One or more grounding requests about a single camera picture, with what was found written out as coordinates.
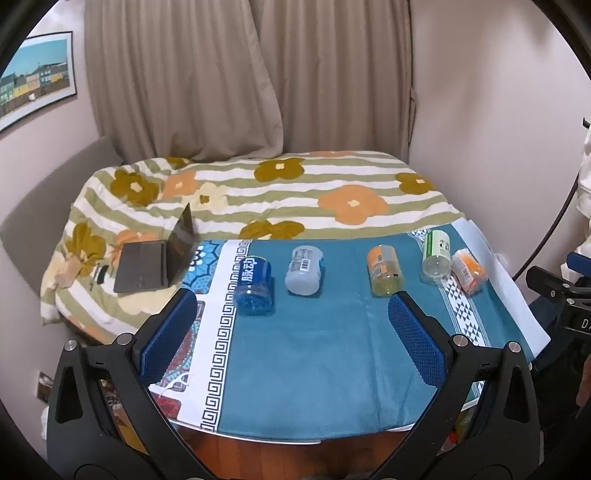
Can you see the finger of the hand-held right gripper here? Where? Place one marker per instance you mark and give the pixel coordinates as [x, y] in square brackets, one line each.
[577, 264]
[549, 280]

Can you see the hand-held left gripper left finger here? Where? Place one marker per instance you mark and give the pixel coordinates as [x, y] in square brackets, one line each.
[168, 337]

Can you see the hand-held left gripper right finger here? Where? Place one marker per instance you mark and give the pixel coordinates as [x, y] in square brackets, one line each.
[415, 341]

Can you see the grey laptop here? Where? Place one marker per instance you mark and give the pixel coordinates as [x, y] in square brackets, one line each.
[143, 270]

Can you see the orange-label tea bottle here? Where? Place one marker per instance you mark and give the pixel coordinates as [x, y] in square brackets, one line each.
[385, 272]

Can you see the small black device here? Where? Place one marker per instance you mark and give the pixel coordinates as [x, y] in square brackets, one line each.
[100, 275]

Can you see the green-white label bottle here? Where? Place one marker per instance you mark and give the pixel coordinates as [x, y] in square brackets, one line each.
[437, 251]

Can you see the blue patterned tablecloth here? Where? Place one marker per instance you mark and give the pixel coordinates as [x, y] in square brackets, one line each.
[323, 360]

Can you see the blue plastic bottle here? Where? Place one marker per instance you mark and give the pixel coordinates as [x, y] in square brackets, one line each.
[253, 286]

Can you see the clear white-label bottle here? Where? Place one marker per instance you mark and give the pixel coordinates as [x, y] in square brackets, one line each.
[304, 272]

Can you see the floral striped blanket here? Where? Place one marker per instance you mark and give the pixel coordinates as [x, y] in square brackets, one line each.
[277, 203]

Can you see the grey upholstered headboard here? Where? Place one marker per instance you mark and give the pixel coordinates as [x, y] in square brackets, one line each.
[37, 207]

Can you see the beige curtain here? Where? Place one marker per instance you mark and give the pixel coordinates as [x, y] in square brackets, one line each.
[184, 69]

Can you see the framed wall picture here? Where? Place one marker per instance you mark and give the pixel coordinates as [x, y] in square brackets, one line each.
[37, 78]

